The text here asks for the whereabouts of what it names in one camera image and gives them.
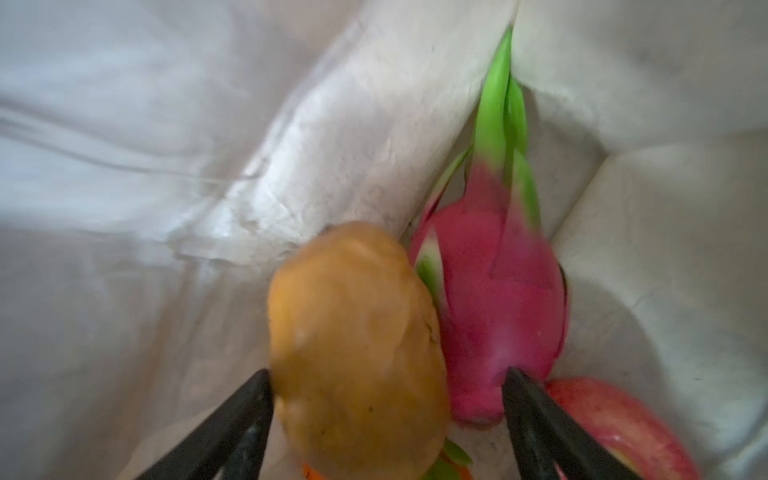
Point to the red apple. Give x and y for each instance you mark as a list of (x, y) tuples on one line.
[(625, 426)]

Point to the brown potato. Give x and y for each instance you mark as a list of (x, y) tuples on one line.
[(355, 357)]

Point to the orange fruit with leaves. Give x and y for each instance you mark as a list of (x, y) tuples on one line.
[(438, 458)]

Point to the pink dragon fruit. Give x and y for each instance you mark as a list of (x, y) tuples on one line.
[(479, 246)]

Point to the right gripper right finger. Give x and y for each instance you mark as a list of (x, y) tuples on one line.
[(547, 441)]

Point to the cream canvas tote bag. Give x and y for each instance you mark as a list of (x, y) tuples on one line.
[(160, 158)]

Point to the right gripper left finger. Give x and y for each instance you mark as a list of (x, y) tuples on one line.
[(231, 441)]

